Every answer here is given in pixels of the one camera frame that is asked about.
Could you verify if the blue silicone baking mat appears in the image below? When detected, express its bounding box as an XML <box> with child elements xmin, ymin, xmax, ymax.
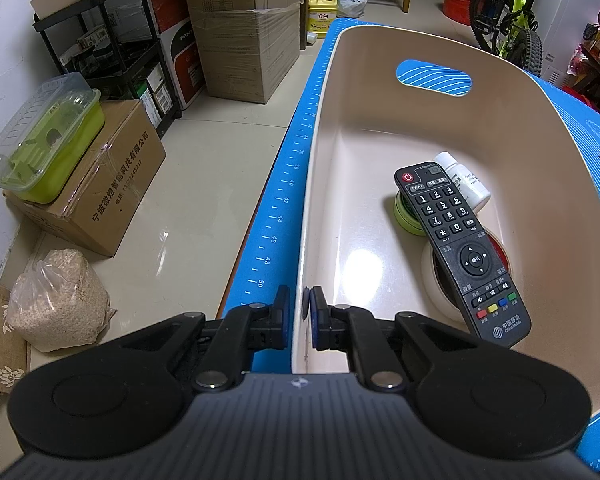
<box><xmin>222</xmin><ymin>16</ymin><xmax>600</xmax><ymax>474</ymax></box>

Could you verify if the cardboard box on floor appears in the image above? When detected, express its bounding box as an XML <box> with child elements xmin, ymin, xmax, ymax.
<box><xmin>4</xmin><ymin>100</ymin><xmax>166</xmax><ymax>257</ymax></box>

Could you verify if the grey tape roll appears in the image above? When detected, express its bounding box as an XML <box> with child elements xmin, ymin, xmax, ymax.
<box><xmin>422</xmin><ymin>219</ymin><xmax>515</xmax><ymax>334</ymax></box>

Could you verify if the yellow detergent jug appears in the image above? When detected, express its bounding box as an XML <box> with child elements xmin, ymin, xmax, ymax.
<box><xmin>308</xmin><ymin>0</ymin><xmax>338</xmax><ymax>39</ymax></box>

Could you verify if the bag of grain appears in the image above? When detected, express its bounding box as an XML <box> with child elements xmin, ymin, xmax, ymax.
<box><xmin>3</xmin><ymin>249</ymin><xmax>116</xmax><ymax>353</ymax></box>

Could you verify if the green clear plastic container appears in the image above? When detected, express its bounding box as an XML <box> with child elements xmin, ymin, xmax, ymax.
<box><xmin>0</xmin><ymin>73</ymin><xmax>105</xmax><ymax>204</ymax></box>

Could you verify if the green black bicycle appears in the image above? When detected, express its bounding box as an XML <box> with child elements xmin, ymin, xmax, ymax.
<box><xmin>469</xmin><ymin>0</ymin><xmax>543</xmax><ymax>77</ymax></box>

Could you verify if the white freezer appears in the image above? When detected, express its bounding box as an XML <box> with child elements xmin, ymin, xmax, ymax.
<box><xmin>533</xmin><ymin>0</ymin><xmax>600</xmax><ymax>87</ymax></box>

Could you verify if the large cardboard box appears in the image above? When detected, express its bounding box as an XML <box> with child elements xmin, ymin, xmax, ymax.
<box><xmin>187</xmin><ymin>0</ymin><xmax>300</xmax><ymax>104</ymax></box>

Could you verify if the white pill bottle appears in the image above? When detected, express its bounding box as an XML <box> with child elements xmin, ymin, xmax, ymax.
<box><xmin>434</xmin><ymin>151</ymin><xmax>491</xmax><ymax>214</ymax></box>

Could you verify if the black metal shelf rack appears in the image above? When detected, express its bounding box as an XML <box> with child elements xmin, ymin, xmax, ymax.
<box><xmin>33</xmin><ymin>0</ymin><xmax>182</xmax><ymax>136</ymax></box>

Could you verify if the black tv remote control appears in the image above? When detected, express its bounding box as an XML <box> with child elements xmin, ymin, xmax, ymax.
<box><xmin>394</xmin><ymin>162</ymin><xmax>531</xmax><ymax>348</ymax></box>

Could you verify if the green lid jar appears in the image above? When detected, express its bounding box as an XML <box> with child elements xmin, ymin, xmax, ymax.
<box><xmin>393</xmin><ymin>192</ymin><xmax>426</xmax><ymax>236</ymax></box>

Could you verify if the beige plastic storage basket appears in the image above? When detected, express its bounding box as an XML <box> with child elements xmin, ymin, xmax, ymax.
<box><xmin>290</xmin><ymin>24</ymin><xmax>600</xmax><ymax>421</ymax></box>

